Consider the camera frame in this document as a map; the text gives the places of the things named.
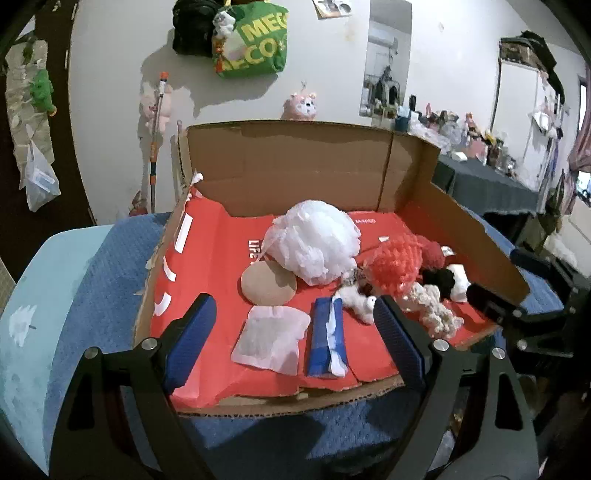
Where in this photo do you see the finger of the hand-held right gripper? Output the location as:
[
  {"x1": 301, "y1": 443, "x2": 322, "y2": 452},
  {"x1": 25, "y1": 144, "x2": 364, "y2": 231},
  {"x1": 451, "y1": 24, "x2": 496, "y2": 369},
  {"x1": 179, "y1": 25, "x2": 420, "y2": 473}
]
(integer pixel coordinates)
[
  {"x1": 466, "y1": 282, "x2": 575, "y2": 358},
  {"x1": 510, "y1": 249, "x2": 578, "y2": 289}
]

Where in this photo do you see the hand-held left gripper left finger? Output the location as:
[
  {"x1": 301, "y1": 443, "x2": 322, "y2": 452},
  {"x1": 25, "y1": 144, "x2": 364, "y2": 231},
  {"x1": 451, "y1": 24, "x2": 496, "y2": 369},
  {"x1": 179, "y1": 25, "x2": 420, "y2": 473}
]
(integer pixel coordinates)
[{"x1": 48, "y1": 294, "x2": 218, "y2": 480}]

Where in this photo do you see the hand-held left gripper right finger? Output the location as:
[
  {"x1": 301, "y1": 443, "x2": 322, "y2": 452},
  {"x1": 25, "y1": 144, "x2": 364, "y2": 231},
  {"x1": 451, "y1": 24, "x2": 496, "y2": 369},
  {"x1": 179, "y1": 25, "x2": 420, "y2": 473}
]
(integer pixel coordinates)
[{"x1": 373, "y1": 295, "x2": 541, "y2": 480}]

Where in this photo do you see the white plush piece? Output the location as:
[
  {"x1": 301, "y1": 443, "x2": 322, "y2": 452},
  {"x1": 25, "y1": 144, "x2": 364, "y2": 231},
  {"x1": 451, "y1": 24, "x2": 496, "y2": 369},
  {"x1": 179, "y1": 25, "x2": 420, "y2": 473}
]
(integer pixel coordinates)
[{"x1": 445, "y1": 263, "x2": 472, "y2": 304}]

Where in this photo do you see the cream crochet piece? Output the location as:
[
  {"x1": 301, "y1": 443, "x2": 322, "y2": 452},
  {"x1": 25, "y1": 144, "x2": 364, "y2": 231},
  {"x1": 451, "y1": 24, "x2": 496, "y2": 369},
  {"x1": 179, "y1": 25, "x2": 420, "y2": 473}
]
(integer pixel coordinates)
[{"x1": 399, "y1": 282, "x2": 465, "y2": 340}]

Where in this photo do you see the black pompom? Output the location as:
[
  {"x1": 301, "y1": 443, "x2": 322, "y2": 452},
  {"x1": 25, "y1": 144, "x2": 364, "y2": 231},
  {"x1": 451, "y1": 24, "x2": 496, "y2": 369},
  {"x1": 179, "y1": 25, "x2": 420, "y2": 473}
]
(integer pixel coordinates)
[{"x1": 422, "y1": 268, "x2": 455, "y2": 301}]

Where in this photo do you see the white plush sheep keychain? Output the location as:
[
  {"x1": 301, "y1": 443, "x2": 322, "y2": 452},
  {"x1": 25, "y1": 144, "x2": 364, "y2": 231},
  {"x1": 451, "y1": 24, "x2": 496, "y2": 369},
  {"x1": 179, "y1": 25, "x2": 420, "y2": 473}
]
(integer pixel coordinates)
[{"x1": 335, "y1": 268, "x2": 377, "y2": 325}]

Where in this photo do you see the red knitted ball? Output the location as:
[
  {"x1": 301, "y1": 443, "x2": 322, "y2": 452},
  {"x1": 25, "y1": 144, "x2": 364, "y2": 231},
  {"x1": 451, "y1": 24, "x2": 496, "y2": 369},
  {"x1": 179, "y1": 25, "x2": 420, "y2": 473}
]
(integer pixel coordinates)
[{"x1": 418, "y1": 240, "x2": 446, "y2": 271}]

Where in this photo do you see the red mesh bath loofah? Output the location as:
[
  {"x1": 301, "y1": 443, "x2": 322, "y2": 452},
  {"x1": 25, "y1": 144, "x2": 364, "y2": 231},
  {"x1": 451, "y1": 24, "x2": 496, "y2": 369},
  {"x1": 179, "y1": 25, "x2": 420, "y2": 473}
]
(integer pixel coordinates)
[{"x1": 365, "y1": 233, "x2": 426, "y2": 298}]

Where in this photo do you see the blue and white roll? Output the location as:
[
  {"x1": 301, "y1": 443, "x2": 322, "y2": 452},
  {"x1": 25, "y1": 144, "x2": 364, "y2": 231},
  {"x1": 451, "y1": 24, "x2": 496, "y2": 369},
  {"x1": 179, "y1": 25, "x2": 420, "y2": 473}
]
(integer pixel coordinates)
[{"x1": 305, "y1": 296, "x2": 349, "y2": 379}]

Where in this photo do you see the white paper pouch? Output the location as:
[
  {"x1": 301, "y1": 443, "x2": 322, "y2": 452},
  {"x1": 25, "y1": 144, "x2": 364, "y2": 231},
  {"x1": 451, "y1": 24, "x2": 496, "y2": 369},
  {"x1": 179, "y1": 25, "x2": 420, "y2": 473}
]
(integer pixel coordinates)
[{"x1": 231, "y1": 305, "x2": 311, "y2": 376}]

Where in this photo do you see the beige round powder puff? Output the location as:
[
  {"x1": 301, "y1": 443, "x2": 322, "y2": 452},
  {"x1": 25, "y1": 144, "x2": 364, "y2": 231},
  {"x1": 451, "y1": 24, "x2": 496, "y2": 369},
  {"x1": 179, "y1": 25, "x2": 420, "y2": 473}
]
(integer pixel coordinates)
[{"x1": 241, "y1": 261, "x2": 298, "y2": 306}]

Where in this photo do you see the white mesh bath loofah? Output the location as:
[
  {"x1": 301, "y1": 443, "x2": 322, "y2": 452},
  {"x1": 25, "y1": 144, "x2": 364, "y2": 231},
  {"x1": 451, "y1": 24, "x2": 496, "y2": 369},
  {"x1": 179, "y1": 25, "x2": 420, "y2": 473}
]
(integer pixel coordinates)
[{"x1": 261, "y1": 200, "x2": 361, "y2": 286}]

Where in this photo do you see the cardboard box with red lining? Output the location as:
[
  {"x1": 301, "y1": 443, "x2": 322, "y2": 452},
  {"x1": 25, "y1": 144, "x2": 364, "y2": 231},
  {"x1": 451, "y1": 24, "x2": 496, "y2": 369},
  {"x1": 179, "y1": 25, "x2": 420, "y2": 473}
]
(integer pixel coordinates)
[{"x1": 133, "y1": 120, "x2": 531, "y2": 418}]

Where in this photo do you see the blue textured blanket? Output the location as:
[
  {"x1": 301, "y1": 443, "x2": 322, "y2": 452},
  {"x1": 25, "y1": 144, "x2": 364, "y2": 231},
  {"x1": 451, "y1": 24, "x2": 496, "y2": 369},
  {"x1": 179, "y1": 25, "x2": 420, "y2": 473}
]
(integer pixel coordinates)
[{"x1": 46, "y1": 203, "x2": 566, "y2": 480}]

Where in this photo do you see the pink curtain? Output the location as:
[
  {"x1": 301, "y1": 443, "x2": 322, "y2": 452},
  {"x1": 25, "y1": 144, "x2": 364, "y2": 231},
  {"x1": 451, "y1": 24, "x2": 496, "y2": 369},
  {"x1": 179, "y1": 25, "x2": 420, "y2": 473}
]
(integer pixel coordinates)
[{"x1": 568, "y1": 60, "x2": 591, "y2": 176}]

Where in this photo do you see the white wardrobe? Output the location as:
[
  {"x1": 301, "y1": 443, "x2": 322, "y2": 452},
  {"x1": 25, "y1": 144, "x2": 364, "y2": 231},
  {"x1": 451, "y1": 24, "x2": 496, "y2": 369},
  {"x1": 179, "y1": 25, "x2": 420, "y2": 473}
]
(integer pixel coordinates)
[{"x1": 489, "y1": 60, "x2": 566, "y2": 195}]

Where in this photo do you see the cluttered side table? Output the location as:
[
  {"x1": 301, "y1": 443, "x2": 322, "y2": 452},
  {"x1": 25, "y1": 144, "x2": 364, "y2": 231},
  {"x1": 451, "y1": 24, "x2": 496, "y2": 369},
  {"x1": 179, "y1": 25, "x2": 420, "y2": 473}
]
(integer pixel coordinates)
[{"x1": 374, "y1": 95, "x2": 518, "y2": 176}]

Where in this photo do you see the light blue bed sheet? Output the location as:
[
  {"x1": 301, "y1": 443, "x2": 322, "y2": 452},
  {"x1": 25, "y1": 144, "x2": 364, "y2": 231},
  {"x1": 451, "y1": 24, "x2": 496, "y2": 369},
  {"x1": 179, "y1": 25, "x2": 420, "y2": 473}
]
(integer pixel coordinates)
[{"x1": 0, "y1": 224, "x2": 114, "y2": 476}]

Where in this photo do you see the dark brown door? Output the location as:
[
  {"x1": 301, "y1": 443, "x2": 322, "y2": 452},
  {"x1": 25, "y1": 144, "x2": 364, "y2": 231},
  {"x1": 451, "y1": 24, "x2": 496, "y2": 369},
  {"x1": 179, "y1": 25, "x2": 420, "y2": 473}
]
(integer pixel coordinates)
[{"x1": 0, "y1": 0, "x2": 100, "y2": 282}]

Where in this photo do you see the stick with orange cap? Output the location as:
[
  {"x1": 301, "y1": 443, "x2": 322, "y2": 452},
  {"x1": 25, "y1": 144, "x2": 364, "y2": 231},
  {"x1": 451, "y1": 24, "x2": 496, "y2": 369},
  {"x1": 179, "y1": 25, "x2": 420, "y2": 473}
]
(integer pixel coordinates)
[{"x1": 148, "y1": 71, "x2": 169, "y2": 215}]

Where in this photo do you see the brown suitcase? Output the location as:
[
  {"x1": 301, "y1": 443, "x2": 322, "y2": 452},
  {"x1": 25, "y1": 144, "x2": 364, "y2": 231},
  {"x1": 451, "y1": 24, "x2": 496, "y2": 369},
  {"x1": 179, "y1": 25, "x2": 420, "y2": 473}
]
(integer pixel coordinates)
[{"x1": 500, "y1": 39, "x2": 539, "y2": 65}]

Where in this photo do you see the black bag on wardrobe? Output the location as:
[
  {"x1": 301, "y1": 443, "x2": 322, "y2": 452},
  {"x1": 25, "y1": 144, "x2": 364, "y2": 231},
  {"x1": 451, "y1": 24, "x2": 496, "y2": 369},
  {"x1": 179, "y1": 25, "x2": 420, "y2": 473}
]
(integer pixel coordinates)
[{"x1": 519, "y1": 30, "x2": 561, "y2": 75}]

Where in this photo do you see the clear plastic bag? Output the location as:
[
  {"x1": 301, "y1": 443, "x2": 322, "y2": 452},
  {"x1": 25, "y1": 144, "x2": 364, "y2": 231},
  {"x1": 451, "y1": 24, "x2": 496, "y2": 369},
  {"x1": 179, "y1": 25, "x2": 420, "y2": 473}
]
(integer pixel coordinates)
[{"x1": 18, "y1": 138, "x2": 62, "y2": 213}]

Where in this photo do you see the pink plush pig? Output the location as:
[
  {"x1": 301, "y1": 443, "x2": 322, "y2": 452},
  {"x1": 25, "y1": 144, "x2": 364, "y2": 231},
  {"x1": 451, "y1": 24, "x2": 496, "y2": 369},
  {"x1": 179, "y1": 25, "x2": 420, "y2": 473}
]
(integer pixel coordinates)
[{"x1": 141, "y1": 83, "x2": 174, "y2": 134}]

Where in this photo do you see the pink bear plush toy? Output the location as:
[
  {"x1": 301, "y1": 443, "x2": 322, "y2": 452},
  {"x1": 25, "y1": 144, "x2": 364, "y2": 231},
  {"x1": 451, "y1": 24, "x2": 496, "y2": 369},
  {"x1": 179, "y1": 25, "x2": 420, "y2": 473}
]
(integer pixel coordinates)
[{"x1": 281, "y1": 91, "x2": 319, "y2": 121}]

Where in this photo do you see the green plush dinosaur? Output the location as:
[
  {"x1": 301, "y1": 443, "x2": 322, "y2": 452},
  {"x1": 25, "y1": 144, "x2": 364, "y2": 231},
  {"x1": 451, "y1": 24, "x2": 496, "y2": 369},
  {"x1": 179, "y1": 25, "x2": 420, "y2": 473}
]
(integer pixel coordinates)
[{"x1": 30, "y1": 68, "x2": 58, "y2": 116}]

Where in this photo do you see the beige hanging organiser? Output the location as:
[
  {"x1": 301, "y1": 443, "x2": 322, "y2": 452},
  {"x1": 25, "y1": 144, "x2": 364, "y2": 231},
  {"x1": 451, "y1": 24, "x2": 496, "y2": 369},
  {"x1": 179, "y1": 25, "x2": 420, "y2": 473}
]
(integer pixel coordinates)
[{"x1": 4, "y1": 39, "x2": 56, "y2": 153}]

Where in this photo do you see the green tote bag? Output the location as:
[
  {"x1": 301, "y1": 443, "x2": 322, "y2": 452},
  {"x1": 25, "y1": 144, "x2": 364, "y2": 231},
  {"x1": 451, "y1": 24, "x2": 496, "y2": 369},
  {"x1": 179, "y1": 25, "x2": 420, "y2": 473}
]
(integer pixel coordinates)
[{"x1": 212, "y1": 2, "x2": 291, "y2": 78}]

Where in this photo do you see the black backpack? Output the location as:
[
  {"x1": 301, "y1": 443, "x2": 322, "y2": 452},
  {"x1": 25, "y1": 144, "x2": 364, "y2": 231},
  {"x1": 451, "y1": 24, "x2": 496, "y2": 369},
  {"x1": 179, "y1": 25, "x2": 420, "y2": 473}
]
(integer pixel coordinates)
[{"x1": 172, "y1": 0, "x2": 222, "y2": 58}]

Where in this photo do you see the white plush toy charm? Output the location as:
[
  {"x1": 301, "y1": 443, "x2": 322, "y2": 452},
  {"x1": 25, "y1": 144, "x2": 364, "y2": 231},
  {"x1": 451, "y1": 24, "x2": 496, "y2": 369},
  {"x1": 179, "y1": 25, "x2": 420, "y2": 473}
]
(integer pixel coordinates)
[{"x1": 212, "y1": 8, "x2": 235, "y2": 38}]

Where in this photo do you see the photo collage sheet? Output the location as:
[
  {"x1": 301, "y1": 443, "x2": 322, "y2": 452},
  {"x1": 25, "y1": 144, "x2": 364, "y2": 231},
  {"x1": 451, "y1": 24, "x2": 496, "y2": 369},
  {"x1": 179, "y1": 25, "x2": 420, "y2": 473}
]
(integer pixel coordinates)
[{"x1": 313, "y1": 0, "x2": 354, "y2": 19}]

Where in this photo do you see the wall mirror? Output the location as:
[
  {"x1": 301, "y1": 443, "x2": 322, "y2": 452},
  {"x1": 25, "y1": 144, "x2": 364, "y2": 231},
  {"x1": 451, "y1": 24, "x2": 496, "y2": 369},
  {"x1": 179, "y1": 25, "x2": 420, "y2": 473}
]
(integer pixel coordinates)
[{"x1": 359, "y1": 0, "x2": 413, "y2": 118}]

